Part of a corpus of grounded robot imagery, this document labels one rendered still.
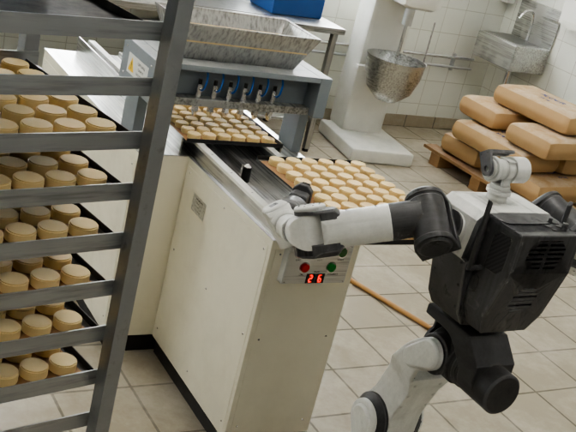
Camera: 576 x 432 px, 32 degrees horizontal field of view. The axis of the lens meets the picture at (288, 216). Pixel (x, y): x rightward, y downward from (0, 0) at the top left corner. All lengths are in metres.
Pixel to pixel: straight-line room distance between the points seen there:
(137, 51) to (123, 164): 0.42
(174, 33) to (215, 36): 2.01
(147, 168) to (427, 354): 1.21
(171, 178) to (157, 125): 2.06
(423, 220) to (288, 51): 1.54
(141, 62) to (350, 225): 1.49
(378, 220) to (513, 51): 5.54
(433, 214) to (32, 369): 1.01
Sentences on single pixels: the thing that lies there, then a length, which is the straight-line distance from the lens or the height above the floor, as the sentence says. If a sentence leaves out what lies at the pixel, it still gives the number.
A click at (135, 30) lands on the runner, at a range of 1.55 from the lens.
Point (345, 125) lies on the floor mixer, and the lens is 7.24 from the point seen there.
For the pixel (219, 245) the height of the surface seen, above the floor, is 0.66.
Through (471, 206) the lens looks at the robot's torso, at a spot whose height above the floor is 1.28.
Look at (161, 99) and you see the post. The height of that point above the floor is 1.58.
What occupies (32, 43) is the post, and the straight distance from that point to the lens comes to 1.96.
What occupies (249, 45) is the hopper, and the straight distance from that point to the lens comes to 3.64.
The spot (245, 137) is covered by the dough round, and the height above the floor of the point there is 0.92.
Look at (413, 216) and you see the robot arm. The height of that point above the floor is 1.26.
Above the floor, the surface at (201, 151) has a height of 0.89.
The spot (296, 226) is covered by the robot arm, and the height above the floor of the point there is 1.15.
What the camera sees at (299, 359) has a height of 0.39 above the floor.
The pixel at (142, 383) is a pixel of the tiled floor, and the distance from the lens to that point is 3.80.
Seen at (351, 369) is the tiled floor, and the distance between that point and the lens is 4.23.
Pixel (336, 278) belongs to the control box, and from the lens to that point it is 3.23.
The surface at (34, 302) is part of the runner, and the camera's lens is 1.66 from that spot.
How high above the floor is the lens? 2.02
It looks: 21 degrees down
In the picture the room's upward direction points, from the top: 14 degrees clockwise
